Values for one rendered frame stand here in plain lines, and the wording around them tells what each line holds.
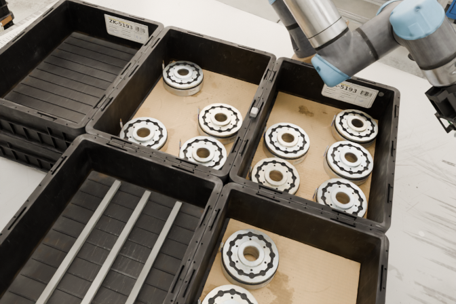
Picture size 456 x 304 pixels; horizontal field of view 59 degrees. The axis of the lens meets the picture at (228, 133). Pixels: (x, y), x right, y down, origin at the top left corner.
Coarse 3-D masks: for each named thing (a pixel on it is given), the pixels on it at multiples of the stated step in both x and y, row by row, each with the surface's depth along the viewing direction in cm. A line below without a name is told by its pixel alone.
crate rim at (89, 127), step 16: (176, 32) 103; (192, 32) 103; (240, 48) 100; (272, 64) 97; (128, 80) 89; (112, 96) 85; (256, 96) 89; (96, 112) 82; (240, 128) 83; (128, 144) 78; (240, 144) 80; (176, 160) 76; (224, 176) 75
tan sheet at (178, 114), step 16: (160, 80) 105; (208, 80) 106; (224, 80) 107; (240, 80) 107; (160, 96) 101; (176, 96) 101; (192, 96) 102; (208, 96) 102; (224, 96) 103; (240, 96) 103; (144, 112) 97; (160, 112) 97; (176, 112) 98; (192, 112) 98; (240, 112) 100; (176, 128) 94; (192, 128) 95; (176, 144) 91
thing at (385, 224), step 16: (304, 64) 98; (272, 80) 95; (352, 80) 96; (368, 80) 96; (240, 160) 77; (272, 192) 73; (320, 208) 72; (384, 208) 73; (368, 224) 70; (384, 224) 71
